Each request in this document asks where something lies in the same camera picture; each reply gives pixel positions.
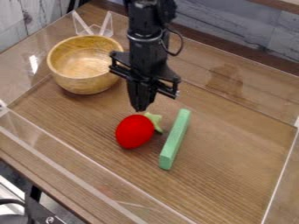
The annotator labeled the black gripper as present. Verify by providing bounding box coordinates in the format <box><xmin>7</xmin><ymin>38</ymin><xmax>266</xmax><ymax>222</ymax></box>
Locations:
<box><xmin>110</xmin><ymin>31</ymin><xmax>182</xmax><ymax>112</ymax></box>

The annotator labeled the red plush strawberry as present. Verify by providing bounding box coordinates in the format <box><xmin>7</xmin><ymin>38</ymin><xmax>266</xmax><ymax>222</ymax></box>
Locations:
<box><xmin>115</xmin><ymin>112</ymin><xmax>164</xmax><ymax>150</ymax></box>

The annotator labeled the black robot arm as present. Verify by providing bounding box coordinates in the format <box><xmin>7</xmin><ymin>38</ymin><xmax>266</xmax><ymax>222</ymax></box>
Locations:
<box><xmin>110</xmin><ymin>0</ymin><xmax>183</xmax><ymax>112</ymax></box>

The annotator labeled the wooden bowl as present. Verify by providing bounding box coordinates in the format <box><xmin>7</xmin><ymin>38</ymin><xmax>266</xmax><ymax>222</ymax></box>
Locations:
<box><xmin>47</xmin><ymin>35</ymin><xmax>124</xmax><ymax>95</ymax></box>

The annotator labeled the green rectangular block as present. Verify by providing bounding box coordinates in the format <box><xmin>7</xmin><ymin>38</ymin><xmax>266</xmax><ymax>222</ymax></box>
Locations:
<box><xmin>159</xmin><ymin>108</ymin><xmax>191</xmax><ymax>170</ymax></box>

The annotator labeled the clear acrylic corner bracket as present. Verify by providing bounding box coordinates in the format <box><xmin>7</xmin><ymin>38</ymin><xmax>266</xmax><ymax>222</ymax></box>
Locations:
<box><xmin>71</xmin><ymin>11</ymin><xmax>114</xmax><ymax>38</ymax></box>

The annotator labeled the black table leg frame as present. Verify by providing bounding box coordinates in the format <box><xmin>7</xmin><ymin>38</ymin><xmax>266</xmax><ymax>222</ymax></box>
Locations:
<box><xmin>24</xmin><ymin>185</ymin><xmax>67</xmax><ymax>224</ymax></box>

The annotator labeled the black cable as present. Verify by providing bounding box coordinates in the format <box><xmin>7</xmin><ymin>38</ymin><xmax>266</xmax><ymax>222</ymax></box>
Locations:
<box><xmin>0</xmin><ymin>198</ymin><xmax>34</xmax><ymax>224</ymax></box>

